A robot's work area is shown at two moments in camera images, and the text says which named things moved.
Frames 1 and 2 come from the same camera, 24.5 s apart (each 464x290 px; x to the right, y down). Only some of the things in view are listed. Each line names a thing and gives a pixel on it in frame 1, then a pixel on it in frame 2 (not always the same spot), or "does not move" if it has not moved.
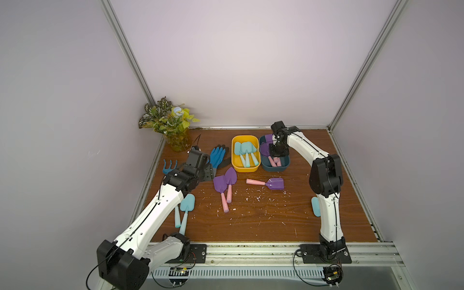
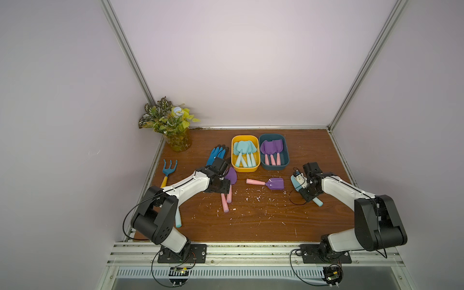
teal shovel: [187, 205] → [243, 147]
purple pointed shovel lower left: [231, 177] does not move
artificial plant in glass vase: [168, 119] does not move
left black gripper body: [206, 174] → [223, 185]
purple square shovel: [272, 183] does not move
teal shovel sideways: [251, 148] does not move
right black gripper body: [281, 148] → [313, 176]
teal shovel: [316, 206] → [297, 186]
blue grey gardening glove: [217, 154] does not move
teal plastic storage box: [266, 162] does not move
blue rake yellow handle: [165, 171] does not move
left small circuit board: [178, 275] does not move
